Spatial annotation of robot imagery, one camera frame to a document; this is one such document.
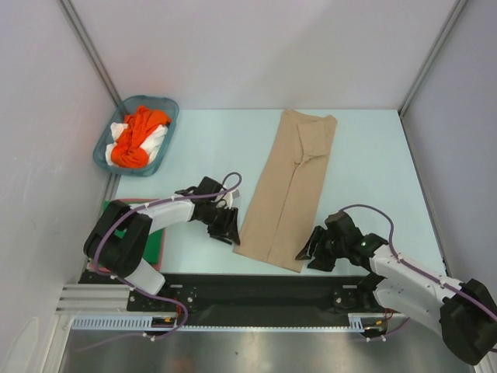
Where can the green folded t shirt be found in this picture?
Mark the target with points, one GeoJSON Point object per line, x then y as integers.
{"type": "Point", "coordinates": [153, 245]}

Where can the white t shirt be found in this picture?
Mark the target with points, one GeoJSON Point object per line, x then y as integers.
{"type": "Point", "coordinates": [131, 152]}

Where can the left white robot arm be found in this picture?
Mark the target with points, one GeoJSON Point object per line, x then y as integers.
{"type": "Point", "coordinates": [117, 242]}

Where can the aluminium frame rail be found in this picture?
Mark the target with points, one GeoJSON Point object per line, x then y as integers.
{"type": "Point", "coordinates": [93, 299]}

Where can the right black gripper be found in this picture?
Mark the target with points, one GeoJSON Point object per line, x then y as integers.
{"type": "Point", "coordinates": [321, 263]}

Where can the teal plastic laundry basket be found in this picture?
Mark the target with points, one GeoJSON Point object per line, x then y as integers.
{"type": "Point", "coordinates": [129, 106]}

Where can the right white cable duct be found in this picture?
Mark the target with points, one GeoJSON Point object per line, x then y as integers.
{"type": "Point", "coordinates": [375, 320]}

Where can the orange t shirt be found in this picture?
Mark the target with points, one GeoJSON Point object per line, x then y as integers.
{"type": "Point", "coordinates": [146, 120]}

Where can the left white cable duct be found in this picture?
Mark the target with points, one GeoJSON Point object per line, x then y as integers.
{"type": "Point", "coordinates": [123, 323]}

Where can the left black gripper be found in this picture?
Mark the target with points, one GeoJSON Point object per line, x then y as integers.
{"type": "Point", "coordinates": [227, 231]}

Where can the white cable duct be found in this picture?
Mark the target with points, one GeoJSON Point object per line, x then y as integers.
{"type": "Point", "coordinates": [375, 320]}
{"type": "Point", "coordinates": [123, 323]}

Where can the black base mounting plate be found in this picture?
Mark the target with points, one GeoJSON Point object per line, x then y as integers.
{"type": "Point", "coordinates": [221, 300]}

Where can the beige t shirt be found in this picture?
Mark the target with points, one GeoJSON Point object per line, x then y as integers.
{"type": "Point", "coordinates": [281, 215]}

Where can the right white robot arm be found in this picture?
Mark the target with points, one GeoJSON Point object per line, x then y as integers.
{"type": "Point", "coordinates": [462, 313]}

